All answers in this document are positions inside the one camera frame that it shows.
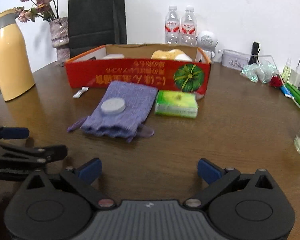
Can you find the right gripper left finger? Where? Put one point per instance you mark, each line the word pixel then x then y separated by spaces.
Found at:
pixel 80 181

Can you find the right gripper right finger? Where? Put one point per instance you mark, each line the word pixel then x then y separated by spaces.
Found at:
pixel 219 181

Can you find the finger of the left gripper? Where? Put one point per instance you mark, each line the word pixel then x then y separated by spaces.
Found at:
pixel 10 133
pixel 19 156

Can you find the white round disc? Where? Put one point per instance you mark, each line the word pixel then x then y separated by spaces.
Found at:
pixel 113 106

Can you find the purple towel cloth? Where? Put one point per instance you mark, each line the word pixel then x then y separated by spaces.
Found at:
pixel 121 113

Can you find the yellow thermos jug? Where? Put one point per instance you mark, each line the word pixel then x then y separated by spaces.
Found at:
pixel 15 72

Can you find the small white sachet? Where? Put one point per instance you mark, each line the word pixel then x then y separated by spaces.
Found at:
pixel 80 92

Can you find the green tissue pack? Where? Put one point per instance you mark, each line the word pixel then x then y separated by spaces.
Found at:
pixel 175 103

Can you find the red small ornament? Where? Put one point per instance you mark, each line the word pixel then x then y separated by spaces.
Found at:
pixel 276 81

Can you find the green blue toothbrush pack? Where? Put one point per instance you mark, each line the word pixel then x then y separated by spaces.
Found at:
pixel 291 82

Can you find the red cardboard box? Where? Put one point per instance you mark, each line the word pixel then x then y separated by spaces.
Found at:
pixel 88 69

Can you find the teal crumpled plastic wrap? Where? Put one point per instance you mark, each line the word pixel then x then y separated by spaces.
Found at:
pixel 262 71

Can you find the white tin box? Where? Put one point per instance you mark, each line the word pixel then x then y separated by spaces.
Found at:
pixel 234 60

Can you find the white plastic case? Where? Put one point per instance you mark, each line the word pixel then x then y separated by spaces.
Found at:
pixel 113 56

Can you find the yellow white plush toy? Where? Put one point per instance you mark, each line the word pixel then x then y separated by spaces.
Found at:
pixel 174 54

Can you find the pink artificial flowers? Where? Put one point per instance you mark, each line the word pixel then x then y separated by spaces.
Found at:
pixel 47 10

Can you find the white round robot toy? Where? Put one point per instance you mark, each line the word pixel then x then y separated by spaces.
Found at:
pixel 207 40

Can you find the black paper bag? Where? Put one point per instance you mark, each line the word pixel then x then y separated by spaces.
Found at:
pixel 93 23

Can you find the right water bottle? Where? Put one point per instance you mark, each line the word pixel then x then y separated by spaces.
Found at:
pixel 188 27

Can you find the water bottle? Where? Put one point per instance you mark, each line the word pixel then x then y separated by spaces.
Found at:
pixel 172 26
pixel 188 27

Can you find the left water bottle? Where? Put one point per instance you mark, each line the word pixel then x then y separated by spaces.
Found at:
pixel 172 26

